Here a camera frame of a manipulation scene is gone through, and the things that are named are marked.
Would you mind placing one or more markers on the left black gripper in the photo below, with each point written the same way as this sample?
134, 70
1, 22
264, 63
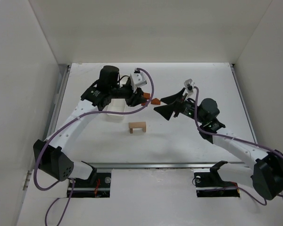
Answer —
131, 94

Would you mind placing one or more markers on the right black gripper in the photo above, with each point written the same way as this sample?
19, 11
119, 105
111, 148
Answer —
177, 107

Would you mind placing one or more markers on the orange arch wood block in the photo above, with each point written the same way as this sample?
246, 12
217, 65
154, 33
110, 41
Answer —
146, 96

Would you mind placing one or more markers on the white plastic tray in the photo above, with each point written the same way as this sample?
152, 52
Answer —
116, 105

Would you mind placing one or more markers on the long light wood block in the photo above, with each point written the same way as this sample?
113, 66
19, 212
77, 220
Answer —
137, 125

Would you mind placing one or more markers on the orange roof wood block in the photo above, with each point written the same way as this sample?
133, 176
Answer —
155, 101

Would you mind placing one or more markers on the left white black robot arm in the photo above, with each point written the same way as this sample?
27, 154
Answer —
52, 154

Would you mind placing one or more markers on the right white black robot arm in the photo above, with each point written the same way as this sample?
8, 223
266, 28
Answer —
263, 170

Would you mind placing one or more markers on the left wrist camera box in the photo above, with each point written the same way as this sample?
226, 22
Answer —
138, 79

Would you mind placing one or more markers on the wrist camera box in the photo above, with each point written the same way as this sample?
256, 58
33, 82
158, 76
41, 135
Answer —
189, 86
138, 79

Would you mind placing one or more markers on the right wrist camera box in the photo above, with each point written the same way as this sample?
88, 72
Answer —
189, 86

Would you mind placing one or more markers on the left aluminium rail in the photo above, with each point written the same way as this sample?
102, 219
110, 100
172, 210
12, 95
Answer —
55, 106

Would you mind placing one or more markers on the front aluminium rail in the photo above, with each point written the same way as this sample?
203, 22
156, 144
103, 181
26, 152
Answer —
185, 165

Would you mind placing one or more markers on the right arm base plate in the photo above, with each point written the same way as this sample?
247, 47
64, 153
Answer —
210, 185

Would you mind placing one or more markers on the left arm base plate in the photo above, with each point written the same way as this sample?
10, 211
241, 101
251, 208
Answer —
97, 188

